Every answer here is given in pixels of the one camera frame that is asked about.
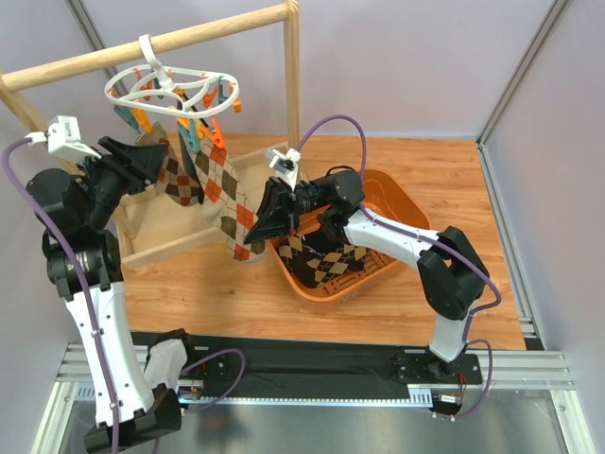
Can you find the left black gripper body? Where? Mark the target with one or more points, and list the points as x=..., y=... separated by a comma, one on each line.
x=123, y=162

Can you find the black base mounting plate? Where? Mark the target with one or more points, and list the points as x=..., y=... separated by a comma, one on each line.
x=302, y=359

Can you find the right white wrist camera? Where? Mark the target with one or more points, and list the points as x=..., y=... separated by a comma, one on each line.
x=285, y=165

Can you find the wooden drying rack frame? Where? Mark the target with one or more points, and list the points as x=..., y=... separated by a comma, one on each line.
x=149, y=229

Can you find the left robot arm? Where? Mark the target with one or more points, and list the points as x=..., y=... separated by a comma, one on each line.
x=134, y=403

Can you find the orange brown argyle sock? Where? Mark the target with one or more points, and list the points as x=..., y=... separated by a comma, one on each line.
x=226, y=204

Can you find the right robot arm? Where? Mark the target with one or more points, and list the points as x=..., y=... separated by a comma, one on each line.
x=453, y=276

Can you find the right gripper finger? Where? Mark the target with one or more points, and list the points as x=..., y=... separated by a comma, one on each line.
x=271, y=224
x=277, y=201

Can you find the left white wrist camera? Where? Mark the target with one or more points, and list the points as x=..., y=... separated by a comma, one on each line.
x=63, y=140

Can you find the aluminium slotted rail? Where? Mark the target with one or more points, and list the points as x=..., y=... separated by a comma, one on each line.
x=483, y=371

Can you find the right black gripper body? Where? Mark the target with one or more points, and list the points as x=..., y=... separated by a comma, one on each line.
x=289, y=208

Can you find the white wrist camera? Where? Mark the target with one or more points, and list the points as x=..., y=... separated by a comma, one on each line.
x=63, y=140
x=285, y=165

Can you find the white round clip hanger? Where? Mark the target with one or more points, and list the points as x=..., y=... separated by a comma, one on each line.
x=194, y=97

